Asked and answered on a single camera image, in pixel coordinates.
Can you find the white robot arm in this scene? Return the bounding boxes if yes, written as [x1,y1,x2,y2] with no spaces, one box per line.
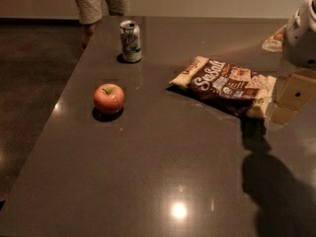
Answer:
[271,0,316,124]

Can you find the red apple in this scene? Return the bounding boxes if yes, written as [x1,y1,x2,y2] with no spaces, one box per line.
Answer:
[93,84,124,115]

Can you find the small snack packet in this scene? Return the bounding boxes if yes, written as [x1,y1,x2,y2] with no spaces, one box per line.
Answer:
[262,26,286,52]

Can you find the brown sea salt snack bag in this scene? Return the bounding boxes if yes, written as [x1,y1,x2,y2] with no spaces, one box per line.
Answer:
[170,56,277,119]

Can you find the white green soda can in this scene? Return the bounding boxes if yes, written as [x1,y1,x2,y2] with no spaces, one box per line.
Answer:
[119,20,142,63]

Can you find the person in khaki shorts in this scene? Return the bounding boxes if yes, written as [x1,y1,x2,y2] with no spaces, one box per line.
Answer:
[75,0,129,48]

